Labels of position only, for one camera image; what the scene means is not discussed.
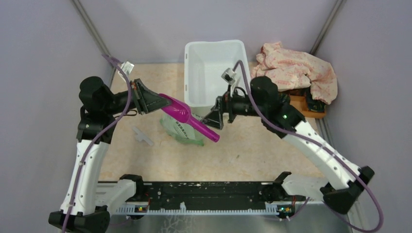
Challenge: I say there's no aluminium frame rail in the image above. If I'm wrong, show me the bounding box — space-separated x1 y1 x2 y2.
96 182 360 216

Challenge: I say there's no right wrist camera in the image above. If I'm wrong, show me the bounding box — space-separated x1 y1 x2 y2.
221 68 236 85

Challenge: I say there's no white bag clip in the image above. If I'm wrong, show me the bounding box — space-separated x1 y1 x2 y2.
132 126 154 146

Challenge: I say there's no purple plastic scoop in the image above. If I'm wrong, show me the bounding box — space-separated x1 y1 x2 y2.
158 93 220 142

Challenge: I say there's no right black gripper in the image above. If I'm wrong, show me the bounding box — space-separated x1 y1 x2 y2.
200 83 265 130

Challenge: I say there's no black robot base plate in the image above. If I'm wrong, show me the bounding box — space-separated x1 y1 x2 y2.
127 182 305 211

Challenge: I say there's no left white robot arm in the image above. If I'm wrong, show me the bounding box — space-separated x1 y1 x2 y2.
49 76 171 233

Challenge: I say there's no green cat litter bag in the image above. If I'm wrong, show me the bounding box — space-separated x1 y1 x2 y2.
159 114 205 146

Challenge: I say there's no wooden tray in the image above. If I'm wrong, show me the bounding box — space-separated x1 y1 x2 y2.
289 94 326 119

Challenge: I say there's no pink patterned cloth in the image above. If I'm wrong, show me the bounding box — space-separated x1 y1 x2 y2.
250 42 338 104

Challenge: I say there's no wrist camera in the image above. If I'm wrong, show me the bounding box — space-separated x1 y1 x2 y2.
120 61 135 77
221 68 236 85

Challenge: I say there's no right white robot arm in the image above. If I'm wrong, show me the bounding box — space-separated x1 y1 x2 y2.
202 75 374 214

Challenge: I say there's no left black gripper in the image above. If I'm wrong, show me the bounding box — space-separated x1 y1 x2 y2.
103 78 172 115

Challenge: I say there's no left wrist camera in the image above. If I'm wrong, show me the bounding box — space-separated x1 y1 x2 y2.
120 61 135 77

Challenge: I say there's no white plastic litter box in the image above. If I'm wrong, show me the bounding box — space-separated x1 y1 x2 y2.
184 40 251 117

